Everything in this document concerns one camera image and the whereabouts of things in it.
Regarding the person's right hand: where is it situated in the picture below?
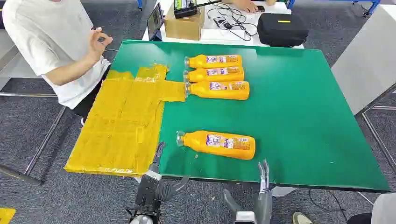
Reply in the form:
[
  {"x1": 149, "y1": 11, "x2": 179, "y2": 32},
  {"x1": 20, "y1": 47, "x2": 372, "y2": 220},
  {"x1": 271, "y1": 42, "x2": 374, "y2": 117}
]
[{"x1": 87, "y1": 27, "x2": 113, "y2": 61}]

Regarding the grey steel-legged table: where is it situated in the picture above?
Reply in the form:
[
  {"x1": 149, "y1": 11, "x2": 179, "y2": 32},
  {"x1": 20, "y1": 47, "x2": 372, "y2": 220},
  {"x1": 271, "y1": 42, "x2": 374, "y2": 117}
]
[{"x1": 0, "y1": 29, "x2": 67, "y2": 186}]

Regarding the person beside table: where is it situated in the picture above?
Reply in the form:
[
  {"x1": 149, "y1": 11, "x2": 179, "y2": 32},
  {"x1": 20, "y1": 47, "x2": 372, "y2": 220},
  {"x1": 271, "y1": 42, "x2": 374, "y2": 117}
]
[{"x1": 1, "y1": 0, "x2": 113, "y2": 119}]

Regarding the yellow floor marker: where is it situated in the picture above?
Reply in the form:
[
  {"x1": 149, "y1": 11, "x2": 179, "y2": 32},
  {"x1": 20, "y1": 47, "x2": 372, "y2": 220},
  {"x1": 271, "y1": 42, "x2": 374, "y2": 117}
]
[{"x1": 0, "y1": 208, "x2": 16, "y2": 224}]

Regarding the black handheld controller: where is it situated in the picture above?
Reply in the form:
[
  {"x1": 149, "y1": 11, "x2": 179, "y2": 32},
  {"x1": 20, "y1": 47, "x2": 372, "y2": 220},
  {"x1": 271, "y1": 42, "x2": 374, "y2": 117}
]
[{"x1": 173, "y1": 0, "x2": 222, "y2": 19}]

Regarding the black cable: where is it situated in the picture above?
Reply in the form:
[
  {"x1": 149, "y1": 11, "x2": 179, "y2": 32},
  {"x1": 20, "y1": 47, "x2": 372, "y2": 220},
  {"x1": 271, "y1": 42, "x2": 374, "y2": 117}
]
[{"x1": 207, "y1": 3, "x2": 259, "y2": 42}]

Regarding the white slanted panel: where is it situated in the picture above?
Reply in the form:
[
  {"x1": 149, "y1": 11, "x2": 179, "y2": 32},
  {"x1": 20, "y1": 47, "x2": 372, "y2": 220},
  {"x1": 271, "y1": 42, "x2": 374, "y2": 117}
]
[{"x1": 331, "y1": 4, "x2": 396, "y2": 116}]

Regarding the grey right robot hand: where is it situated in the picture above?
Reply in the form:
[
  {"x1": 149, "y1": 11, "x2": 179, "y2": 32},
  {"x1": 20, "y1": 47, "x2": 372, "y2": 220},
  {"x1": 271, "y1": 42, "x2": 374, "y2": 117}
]
[{"x1": 223, "y1": 159, "x2": 273, "y2": 224}]

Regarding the cardboard box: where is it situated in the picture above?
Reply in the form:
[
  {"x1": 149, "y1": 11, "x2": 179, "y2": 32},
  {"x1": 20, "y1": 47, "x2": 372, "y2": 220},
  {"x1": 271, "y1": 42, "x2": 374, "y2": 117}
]
[{"x1": 164, "y1": 4, "x2": 205, "y2": 42}]

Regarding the steel floor frame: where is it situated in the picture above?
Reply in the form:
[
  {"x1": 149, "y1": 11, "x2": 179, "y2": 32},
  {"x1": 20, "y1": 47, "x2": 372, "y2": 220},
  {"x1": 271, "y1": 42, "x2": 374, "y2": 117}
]
[{"x1": 355, "y1": 83, "x2": 396, "y2": 174}]

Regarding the pale sneaker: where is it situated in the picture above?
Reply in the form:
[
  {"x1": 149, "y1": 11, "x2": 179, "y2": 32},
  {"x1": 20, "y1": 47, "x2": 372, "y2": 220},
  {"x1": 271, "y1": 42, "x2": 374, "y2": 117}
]
[{"x1": 292, "y1": 211, "x2": 314, "y2": 224}]

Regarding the orange drink bottle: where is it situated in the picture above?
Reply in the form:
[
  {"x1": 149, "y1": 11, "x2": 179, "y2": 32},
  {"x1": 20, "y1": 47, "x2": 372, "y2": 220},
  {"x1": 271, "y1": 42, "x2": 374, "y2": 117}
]
[
  {"x1": 176, "y1": 130, "x2": 256, "y2": 161},
  {"x1": 183, "y1": 66, "x2": 245, "y2": 84},
  {"x1": 184, "y1": 81, "x2": 250, "y2": 101},
  {"x1": 184, "y1": 54, "x2": 243, "y2": 69}
]

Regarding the white table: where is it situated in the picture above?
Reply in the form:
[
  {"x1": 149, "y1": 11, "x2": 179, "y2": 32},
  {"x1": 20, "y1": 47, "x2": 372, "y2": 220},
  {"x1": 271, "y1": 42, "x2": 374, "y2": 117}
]
[{"x1": 141, "y1": 0, "x2": 305, "y2": 49}]

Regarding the person's hand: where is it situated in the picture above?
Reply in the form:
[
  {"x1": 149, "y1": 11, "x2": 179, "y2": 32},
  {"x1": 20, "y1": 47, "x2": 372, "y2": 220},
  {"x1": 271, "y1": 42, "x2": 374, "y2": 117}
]
[{"x1": 232, "y1": 0, "x2": 259, "y2": 14}]

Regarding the black carry case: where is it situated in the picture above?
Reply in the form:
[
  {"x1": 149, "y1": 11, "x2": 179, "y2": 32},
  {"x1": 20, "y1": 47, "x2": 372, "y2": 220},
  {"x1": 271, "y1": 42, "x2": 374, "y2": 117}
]
[{"x1": 257, "y1": 13, "x2": 309, "y2": 48}]

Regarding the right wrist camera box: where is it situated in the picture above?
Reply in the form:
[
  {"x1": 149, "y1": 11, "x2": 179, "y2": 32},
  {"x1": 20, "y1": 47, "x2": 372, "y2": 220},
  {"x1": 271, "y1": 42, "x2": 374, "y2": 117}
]
[{"x1": 234, "y1": 211, "x2": 257, "y2": 224}]

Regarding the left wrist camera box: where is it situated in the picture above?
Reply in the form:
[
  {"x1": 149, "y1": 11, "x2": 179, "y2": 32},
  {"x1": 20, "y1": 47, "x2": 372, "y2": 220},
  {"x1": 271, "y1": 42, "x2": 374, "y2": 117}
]
[{"x1": 135, "y1": 170, "x2": 162, "y2": 214}]

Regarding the small black adapter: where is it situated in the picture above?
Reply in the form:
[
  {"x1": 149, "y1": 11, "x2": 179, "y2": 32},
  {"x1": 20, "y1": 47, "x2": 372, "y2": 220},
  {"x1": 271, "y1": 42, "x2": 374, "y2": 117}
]
[{"x1": 213, "y1": 17, "x2": 233, "y2": 31}]

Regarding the yellow sheet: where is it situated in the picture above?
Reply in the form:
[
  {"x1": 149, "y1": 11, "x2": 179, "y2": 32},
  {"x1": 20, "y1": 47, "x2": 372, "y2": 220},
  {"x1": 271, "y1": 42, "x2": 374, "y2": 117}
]
[{"x1": 64, "y1": 64, "x2": 187, "y2": 177}]

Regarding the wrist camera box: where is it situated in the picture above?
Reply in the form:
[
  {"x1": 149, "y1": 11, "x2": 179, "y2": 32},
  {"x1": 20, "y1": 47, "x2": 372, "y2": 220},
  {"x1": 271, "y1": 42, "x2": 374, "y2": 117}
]
[
  {"x1": 234, "y1": 211, "x2": 257, "y2": 224},
  {"x1": 135, "y1": 170, "x2": 162, "y2": 214}
]

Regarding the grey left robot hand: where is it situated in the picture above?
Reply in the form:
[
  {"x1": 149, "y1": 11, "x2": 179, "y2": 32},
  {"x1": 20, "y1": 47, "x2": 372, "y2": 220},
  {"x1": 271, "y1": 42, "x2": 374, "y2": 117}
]
[{"x1": 149, "y1": 141, "x2": 190, "y2": 202}]

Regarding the dark tablet screen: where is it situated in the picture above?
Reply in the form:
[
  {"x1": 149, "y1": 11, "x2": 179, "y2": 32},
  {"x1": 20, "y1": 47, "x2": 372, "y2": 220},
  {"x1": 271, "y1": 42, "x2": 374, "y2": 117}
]
[{"x1": 146, "y1": 2, "x2": 164, "y2": 42}]

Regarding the green table mat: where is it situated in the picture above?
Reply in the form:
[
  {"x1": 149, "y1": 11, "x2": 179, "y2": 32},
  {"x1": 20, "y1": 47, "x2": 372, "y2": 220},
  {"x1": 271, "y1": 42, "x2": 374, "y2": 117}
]
[{"x1": 106, "y1": 39, "x2": 391, "y2": 193}]

